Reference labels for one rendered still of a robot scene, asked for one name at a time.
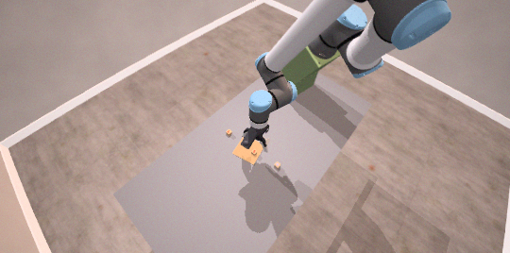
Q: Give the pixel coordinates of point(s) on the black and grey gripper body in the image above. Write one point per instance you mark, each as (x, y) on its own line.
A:
(263, 130)

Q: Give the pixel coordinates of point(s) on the peach flat mat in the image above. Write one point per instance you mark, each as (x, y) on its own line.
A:
(245, 154)

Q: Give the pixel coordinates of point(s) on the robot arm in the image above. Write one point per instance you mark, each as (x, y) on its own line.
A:
(406, 22)

